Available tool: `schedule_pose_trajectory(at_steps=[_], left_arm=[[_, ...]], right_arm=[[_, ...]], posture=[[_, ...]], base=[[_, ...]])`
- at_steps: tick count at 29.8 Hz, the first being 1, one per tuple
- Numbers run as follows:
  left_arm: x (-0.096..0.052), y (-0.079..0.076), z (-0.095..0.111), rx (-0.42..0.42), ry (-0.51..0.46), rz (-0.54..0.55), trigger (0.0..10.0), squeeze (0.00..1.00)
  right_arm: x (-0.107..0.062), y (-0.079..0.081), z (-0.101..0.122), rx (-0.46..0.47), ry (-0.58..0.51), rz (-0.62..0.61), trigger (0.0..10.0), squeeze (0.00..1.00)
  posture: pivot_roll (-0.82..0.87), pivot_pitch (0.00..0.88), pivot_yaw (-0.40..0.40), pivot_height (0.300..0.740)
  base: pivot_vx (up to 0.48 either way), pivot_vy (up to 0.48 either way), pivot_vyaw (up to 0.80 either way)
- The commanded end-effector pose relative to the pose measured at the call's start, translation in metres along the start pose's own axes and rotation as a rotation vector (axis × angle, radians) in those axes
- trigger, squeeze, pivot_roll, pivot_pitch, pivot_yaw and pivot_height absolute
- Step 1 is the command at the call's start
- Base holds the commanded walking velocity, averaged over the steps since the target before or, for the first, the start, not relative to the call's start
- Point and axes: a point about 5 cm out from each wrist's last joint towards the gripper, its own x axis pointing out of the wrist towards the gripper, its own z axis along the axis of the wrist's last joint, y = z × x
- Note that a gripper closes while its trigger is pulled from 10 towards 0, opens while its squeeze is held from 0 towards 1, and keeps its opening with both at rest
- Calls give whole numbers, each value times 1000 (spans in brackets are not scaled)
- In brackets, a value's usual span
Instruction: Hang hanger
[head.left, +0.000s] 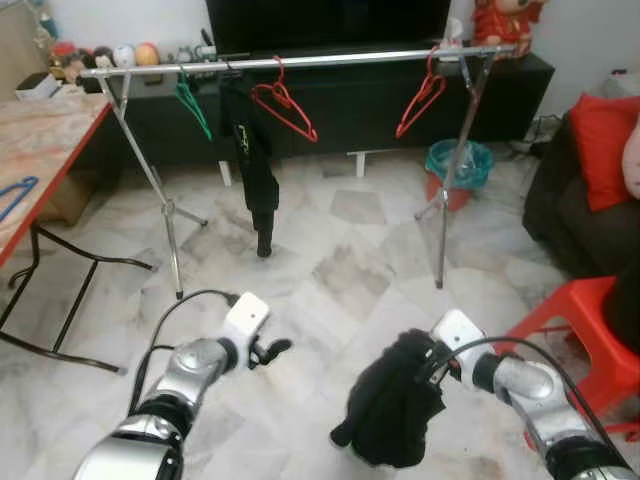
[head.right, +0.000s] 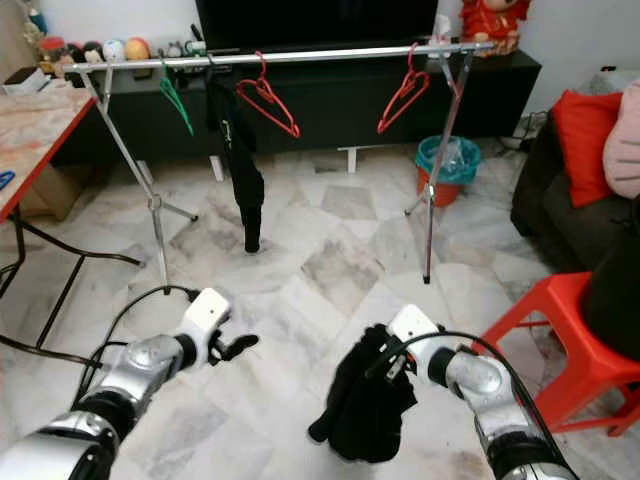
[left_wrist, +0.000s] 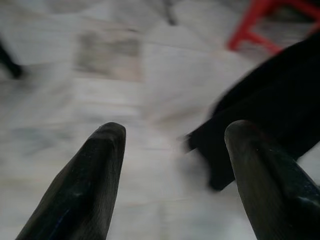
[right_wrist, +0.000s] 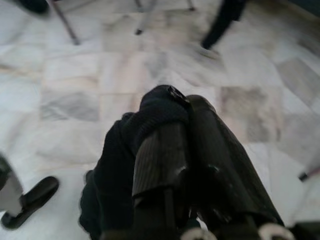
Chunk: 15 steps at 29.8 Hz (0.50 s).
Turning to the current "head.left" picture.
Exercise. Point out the black garment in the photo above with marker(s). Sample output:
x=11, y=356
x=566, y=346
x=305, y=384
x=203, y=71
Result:
x=390, y=410

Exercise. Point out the black television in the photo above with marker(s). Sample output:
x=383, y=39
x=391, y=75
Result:
x=330, y=25

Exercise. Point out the red cushion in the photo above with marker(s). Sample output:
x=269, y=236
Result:
x=600, y=150

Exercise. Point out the white round plush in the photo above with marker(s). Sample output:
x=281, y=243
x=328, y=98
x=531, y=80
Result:
x=124, y=56

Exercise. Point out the green plastic hanger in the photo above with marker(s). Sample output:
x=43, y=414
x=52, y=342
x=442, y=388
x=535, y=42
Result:
x=190, y=100

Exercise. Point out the black printed T-shirt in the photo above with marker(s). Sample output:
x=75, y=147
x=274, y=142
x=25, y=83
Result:
x=255, y=170

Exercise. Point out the dark grey sofa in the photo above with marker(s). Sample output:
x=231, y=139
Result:
x=570, y=225

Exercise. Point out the brown cardboard box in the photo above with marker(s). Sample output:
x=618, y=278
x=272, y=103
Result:
x=70, y=198

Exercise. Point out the red robed figurine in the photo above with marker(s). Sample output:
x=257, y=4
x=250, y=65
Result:
x=505, y=22

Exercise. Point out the red plastic stool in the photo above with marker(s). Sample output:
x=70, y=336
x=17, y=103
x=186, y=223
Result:
x=580, y=310

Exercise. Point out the marble pattern folding table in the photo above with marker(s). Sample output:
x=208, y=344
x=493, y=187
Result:
x=40, y=140

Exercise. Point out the small white box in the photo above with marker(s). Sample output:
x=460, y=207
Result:
x=36, y=86

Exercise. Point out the white tissue holder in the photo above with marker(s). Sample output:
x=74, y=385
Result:
x=452, y=35

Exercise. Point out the silver clothes rack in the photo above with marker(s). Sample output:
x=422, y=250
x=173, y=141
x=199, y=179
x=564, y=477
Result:
x=330, y=60

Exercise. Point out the black TV cabinet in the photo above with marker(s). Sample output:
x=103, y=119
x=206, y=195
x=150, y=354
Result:
x=350, y=100

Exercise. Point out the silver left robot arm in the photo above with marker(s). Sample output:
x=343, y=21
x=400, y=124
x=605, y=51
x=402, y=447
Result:
x=190, y=365

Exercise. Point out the light wooden cabinet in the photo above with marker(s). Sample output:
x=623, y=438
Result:
x=20, y=50

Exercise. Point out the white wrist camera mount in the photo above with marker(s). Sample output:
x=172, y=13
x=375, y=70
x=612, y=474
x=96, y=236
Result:
x=245, y=318
x=460, y=335

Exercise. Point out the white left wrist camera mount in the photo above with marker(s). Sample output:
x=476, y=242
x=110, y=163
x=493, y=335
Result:
x=245, y=318

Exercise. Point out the black laundry basket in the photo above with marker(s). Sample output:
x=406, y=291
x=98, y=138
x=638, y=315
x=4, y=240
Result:
x=625, y=310

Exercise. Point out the red bin with green bag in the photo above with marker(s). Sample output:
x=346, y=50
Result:
x=460, y=162

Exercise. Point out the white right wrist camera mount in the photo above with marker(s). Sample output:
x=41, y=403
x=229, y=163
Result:
x=460, y=335

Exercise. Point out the blue plastic hanger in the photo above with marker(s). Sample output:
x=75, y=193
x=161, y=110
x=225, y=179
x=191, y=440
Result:
x=18, y=190

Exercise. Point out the red plastic hanger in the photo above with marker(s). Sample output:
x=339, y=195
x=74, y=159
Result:
x=432, y=78
x=277, y=88

